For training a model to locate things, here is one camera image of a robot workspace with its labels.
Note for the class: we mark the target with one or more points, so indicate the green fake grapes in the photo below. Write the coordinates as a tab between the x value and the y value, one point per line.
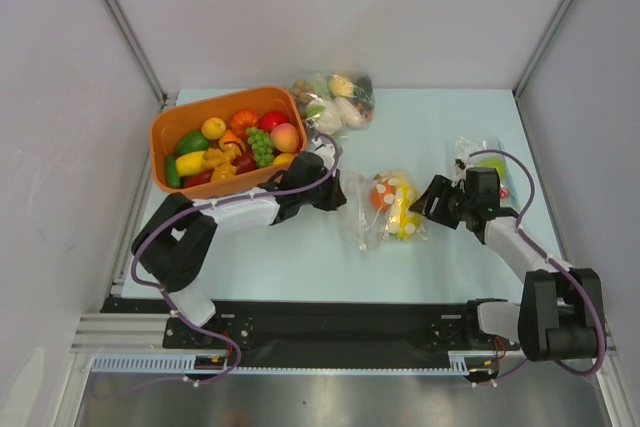
262	146

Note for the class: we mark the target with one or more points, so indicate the yellow fake mango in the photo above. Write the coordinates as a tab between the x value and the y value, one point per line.
190	164

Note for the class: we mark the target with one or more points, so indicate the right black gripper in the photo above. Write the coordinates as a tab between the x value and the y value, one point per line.
447	202

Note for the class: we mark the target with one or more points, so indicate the green fake bell pepper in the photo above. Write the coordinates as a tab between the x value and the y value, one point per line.
191	142

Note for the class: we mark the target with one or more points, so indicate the zip bag of vegetables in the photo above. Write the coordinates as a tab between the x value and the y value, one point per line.
333	104

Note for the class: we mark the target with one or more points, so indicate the orange fake pumpkin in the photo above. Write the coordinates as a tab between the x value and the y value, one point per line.
243	119

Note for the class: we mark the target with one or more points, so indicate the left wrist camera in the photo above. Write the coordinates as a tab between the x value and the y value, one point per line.
328	151

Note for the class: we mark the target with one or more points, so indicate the fake peach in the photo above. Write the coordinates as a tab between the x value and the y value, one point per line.
285	138

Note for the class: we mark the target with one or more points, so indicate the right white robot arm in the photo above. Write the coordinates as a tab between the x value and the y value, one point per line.
560	314

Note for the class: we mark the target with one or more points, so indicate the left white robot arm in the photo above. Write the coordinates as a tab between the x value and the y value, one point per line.
170	250

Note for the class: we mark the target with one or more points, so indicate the white cable duct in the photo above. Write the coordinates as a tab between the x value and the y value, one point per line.
204	366

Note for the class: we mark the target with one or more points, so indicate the yellow fake banana bunch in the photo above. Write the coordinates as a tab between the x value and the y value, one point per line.
403	224

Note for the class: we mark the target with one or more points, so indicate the fake orange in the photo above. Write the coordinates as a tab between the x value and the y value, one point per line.
382	196

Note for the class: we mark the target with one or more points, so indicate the yellow fake lemon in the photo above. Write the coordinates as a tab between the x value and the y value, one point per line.
213	128

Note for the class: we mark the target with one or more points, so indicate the orange plastic bin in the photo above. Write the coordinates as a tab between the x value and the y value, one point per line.
228	164

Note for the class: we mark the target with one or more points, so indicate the zip bag with pear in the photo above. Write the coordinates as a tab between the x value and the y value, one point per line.
463	152

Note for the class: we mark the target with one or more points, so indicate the green fake cucumber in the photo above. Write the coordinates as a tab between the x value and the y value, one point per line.
173	179

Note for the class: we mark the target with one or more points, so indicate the red fake apple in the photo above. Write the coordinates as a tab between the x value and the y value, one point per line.
272	119

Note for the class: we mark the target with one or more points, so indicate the zip bag of fruit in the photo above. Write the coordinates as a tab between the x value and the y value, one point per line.
364	223

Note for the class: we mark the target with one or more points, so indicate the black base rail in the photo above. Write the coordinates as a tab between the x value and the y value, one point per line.
296	334

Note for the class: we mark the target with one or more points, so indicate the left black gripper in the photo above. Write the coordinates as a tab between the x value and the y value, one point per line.
335	196

